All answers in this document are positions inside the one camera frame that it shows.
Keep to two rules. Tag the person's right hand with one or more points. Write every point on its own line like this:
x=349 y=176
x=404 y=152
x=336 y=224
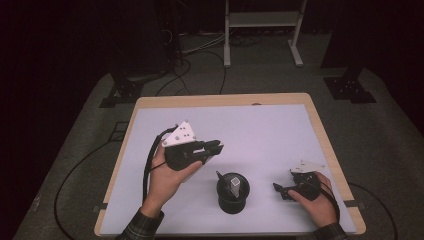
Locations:
x=320 y=210

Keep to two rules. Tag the white table mat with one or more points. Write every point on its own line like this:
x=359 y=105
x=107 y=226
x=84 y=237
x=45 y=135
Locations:
x=266 y=133

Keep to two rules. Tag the black stand base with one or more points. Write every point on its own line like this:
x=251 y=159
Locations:
x=121 y=93
x=348 y=89

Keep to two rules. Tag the black mesh pen cup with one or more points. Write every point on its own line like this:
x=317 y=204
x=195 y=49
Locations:
x=232 y=200

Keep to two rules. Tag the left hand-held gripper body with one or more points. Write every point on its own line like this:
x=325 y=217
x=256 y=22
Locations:
x=180 y=156

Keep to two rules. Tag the black tape strip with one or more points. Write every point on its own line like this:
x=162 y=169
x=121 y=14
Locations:
x=356 y=204
x=100 y=207

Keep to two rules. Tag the short white bar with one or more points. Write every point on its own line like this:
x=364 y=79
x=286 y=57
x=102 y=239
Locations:
x=235 y=187

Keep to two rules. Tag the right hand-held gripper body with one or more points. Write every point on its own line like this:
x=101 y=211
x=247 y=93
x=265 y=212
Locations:
x=306 y=188

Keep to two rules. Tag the person's left hand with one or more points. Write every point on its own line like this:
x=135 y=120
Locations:
x=166 y=190

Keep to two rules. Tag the white metal stand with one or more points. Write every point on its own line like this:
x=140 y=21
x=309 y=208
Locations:
x=263 y=19

